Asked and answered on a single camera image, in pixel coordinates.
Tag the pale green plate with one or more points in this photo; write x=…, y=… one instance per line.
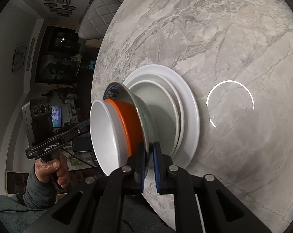
x=163, y=116

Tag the orange bowl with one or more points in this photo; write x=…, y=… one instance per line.
x=129, y=121

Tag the dark glass cabinet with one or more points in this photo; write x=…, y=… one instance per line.
x=54, y=65

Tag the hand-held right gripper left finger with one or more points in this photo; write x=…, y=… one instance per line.
x=142, y=170

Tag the framed wall drawing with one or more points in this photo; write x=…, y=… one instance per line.
x=20, y=58

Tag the narrow grey wall panel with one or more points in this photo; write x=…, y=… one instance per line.
x=30, y=53

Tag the white bowl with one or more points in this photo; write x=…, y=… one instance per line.
x=102, y=136

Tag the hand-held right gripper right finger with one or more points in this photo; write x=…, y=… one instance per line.
x=157, y=170

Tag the large striped picture frame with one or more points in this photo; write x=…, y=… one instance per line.
x=57, y=0

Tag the large white plate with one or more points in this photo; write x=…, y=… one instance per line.
x=191, y=126

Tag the small black picture frame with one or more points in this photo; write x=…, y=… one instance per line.
x=60, y=10
x=51, y=5
x=63, y=15
x=69, y=7

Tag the person's left hand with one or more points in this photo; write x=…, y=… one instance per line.
x=47, y=167

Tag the person's grey clothing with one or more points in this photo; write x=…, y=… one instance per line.
x=10, y=213

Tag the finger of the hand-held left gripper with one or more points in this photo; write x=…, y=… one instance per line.
x=81, y=124
x=82, y=130

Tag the small lit screen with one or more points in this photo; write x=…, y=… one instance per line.
x=56, y=116

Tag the white quilted chair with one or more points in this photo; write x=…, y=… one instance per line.
x=98, y=17

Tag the person's left forearm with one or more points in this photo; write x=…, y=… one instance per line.
x=37, y=194

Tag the small white plate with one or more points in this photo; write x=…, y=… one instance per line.
x=182, y=126

